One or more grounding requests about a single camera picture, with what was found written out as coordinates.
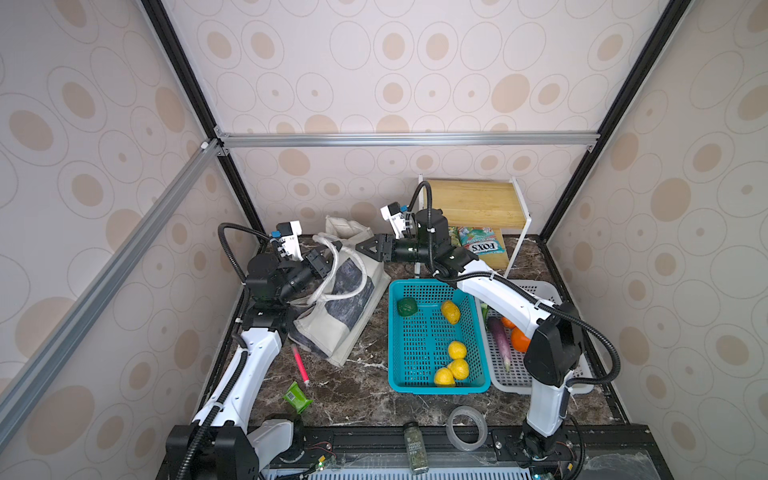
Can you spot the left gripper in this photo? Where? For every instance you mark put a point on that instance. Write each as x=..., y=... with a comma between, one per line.
x=315, y=262

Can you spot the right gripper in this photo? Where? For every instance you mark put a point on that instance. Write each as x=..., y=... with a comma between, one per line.
x=386, y=245

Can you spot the white canvas grocery bag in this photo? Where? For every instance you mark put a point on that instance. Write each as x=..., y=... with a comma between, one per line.
x=336, y=314

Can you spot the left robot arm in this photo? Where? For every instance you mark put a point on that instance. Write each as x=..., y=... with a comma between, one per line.
x=217, y=444

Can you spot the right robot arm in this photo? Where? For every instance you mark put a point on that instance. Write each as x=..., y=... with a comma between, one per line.
x=555, y=332

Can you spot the teal Fox's candy bag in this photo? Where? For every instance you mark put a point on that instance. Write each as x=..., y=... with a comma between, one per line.
x=481, y=240

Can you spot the green toy pepper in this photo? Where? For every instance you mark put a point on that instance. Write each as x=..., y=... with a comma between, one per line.
x=407, y=307

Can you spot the yellow toy lemon upper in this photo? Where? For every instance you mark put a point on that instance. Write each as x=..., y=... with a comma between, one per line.
x=450, y=312

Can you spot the pink marker pen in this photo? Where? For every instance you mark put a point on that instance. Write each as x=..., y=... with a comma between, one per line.
x=300, y=364

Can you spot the teal plastic basket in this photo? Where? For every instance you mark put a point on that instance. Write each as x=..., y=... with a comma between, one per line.
x=418, y=345

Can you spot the yellow lemon middle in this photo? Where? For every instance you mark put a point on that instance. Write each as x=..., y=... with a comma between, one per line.
x=457, y=350

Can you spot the green small packet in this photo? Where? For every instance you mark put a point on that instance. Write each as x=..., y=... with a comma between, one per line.
x=297, y=398

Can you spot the white plastic basket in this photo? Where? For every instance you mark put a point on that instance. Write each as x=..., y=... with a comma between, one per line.
x=514, y=379

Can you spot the yellow lemon right lower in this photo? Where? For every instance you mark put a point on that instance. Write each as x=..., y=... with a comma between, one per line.
x=460, y=369

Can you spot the toy tomato orange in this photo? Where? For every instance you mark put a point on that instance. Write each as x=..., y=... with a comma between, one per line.
x=519, y=341

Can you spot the yellow lemon bottom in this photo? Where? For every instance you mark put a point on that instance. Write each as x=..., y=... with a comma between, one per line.
x=444, y=377

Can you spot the clear tape roll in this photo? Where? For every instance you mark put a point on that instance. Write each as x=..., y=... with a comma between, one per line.
x=466, y=429

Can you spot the spice jar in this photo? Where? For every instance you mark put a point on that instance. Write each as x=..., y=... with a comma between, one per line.
x=415, y=448

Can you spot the white wire shelf rack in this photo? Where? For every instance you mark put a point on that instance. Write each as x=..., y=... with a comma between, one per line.
x=497, y=206

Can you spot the aluminium frame bar back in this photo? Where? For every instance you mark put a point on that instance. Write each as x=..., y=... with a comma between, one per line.
x=227, y=141

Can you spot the aluminium frame bar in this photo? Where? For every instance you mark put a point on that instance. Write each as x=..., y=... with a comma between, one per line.
x=40, y=371
x=227, y=141

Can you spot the aluminium frame bar left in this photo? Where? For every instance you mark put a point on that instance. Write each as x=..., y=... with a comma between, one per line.
x=40, y=371

